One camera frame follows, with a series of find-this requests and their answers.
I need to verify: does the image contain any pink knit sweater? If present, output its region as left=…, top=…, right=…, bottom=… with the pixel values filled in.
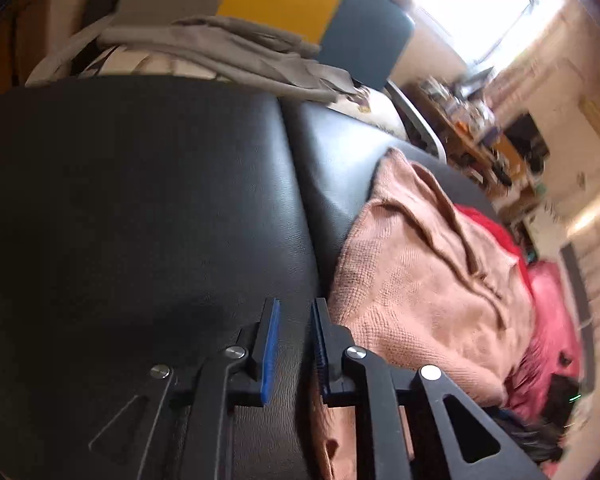
left=310, top=147, right=538, bottom=480

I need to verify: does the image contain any pink bed blanket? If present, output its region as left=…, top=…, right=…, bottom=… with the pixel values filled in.
left=505, top=260, right=582, bottom=422

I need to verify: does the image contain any red knit garment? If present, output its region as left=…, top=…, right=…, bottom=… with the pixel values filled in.
left=455, top=204, right=533, bottom=296

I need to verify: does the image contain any cluttered wooden desk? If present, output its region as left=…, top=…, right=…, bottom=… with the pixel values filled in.
left=406, top=77, right=535, bottom=198

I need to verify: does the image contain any white printed seat cushion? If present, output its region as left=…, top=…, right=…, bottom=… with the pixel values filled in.
left=26, top=46, right=407, bottom=141

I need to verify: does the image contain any grey garment on chair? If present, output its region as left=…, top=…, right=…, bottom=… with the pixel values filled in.
left=98, top=16, right=358, bottom=104

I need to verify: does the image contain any grey yellow blue chair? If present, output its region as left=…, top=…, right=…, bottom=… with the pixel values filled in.
left=78, top=0, right=449, bottom=162

